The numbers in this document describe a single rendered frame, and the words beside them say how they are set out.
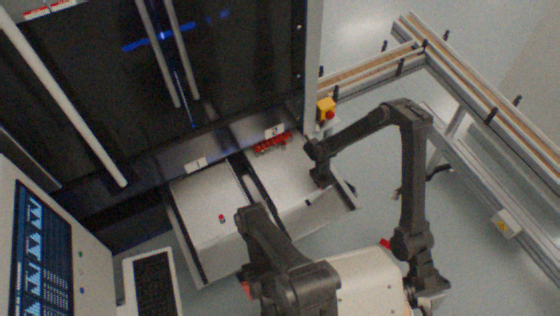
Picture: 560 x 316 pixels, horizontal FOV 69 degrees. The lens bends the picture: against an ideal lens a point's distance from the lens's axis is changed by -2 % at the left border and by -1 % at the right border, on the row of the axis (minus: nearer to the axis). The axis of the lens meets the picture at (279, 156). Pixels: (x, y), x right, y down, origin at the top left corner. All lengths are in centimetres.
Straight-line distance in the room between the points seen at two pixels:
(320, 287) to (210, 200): 98
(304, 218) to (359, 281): 65
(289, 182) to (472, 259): 138
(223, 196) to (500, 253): 175
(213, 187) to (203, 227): 18
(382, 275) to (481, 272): 169
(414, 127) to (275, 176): 79
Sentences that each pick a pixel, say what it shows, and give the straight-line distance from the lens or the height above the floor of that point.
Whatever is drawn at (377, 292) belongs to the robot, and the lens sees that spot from 105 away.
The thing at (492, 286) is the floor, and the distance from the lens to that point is 270.
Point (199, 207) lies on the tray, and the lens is 168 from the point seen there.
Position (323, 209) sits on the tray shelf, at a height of 88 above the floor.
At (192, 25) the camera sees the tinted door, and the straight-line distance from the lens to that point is 118.
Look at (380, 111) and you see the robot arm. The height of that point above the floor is 151.
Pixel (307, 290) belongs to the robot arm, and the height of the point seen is 162.
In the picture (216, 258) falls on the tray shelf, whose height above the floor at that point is 88.
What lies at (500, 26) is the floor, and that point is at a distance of 406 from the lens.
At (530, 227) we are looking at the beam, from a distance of 226.
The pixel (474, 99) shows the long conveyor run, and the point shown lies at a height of 93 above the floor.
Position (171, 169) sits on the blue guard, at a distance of 159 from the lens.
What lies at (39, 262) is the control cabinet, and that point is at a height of 136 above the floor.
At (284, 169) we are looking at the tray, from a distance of 172.
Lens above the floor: 237
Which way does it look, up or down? 58 degrees down
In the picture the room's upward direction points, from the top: 3 degrees counter-clockwise
